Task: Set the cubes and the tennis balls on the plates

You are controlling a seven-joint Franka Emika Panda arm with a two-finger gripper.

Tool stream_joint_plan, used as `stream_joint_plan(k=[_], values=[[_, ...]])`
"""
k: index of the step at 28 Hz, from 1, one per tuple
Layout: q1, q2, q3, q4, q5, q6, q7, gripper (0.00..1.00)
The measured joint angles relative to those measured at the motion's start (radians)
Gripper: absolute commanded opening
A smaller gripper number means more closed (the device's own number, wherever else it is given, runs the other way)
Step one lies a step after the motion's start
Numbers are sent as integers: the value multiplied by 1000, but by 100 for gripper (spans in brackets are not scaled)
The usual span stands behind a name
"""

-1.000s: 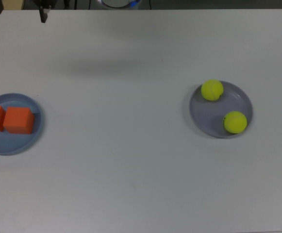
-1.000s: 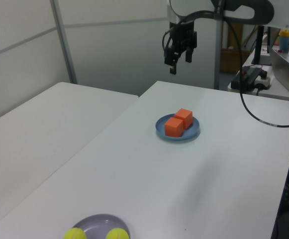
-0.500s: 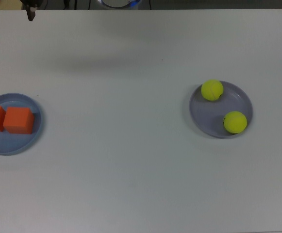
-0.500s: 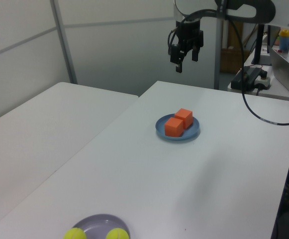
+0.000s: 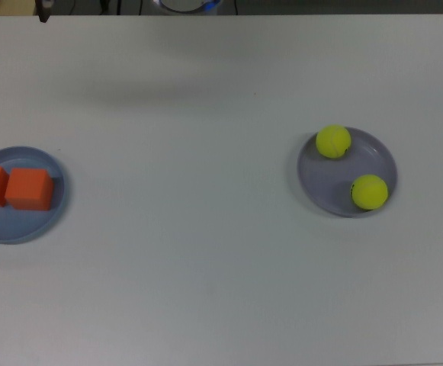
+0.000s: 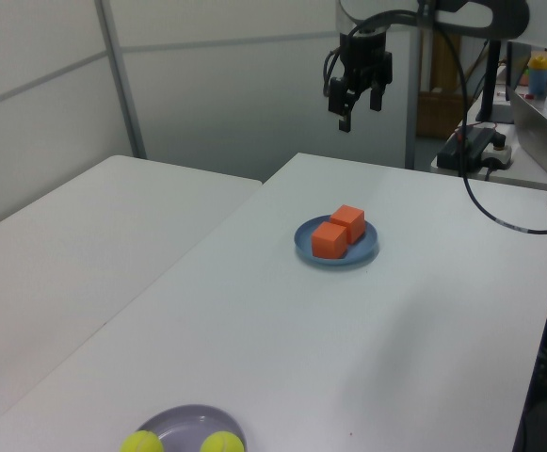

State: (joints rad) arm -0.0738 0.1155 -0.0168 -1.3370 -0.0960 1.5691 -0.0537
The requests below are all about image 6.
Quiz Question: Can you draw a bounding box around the purple plastic plate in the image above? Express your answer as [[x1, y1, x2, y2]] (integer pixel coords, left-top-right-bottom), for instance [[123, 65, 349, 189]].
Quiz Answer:
[[136, 403, 249, 452]]

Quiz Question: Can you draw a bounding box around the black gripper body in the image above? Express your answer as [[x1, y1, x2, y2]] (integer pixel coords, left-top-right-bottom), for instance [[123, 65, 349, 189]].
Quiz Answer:
[[340, 31, 388, 89]]

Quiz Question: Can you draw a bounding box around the black monitor stand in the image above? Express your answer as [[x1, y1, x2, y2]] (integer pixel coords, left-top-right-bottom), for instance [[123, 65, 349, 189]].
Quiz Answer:
[[475, 40, 515, 125]]

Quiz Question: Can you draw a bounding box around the grey partition post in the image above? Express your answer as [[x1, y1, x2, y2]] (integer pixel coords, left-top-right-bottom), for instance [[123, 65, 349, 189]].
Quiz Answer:
[[94, 0, 148, 160], [403, 25, 420, 170]]

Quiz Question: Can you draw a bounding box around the white desk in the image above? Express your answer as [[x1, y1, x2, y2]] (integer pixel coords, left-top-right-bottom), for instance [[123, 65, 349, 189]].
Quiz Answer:
[[429, 84, 547, 193]]

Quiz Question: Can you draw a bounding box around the blue plastic plate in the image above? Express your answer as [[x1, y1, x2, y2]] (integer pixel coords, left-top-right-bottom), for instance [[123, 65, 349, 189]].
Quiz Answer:
[[294, 214, 380, 272]]

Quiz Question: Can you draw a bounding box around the black power strip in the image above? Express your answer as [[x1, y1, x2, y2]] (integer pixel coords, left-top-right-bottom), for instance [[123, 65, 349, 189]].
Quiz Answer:
[[436, 126, 496, 170]]

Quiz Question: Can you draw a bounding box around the silver laptop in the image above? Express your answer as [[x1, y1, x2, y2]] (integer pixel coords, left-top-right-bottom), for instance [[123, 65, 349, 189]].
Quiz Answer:
[[507, 86, 547, 186]]

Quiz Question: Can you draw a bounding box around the blue bottle yellow cap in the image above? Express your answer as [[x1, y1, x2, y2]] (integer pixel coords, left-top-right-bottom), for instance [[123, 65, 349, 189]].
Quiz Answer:
[[526, 54, 547, 99]]

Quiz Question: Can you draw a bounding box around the grey emergency stop button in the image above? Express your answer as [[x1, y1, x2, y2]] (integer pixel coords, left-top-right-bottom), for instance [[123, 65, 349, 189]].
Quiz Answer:
[[481, 133, 513, 171]]

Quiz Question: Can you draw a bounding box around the orange cube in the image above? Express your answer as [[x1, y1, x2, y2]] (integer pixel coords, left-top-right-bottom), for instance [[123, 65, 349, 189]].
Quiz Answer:
[[329, 203, 366, 246], [310, 220, 349, 260]]

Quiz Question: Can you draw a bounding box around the yellow tennis ball black lettering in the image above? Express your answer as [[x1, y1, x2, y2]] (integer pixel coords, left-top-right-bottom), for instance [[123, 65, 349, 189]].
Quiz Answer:
[[120, 429, 165, 452]]

